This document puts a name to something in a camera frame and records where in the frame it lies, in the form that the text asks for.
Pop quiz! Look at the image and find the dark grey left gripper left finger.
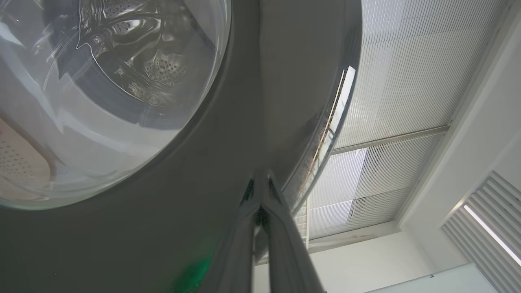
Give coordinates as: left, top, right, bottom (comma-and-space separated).
197, 175, 261, 293

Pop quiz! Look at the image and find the white slatted window blind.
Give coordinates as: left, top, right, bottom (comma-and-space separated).
252, 0, 509, 265

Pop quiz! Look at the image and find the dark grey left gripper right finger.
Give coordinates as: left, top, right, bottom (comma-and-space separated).
260, 175, 326, 293

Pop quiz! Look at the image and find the white louvred wall vent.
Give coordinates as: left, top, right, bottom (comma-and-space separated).
442, 171, 521, 293

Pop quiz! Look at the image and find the cream perforated laundry basket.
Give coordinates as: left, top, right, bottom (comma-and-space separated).
0, 118, 57, 196

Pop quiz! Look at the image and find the round grey glass washer door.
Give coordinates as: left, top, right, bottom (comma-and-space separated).
0, 0, 363, 293

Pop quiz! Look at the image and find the perforated steel washer drum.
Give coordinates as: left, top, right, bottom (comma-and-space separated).
77, 0, 216, 106

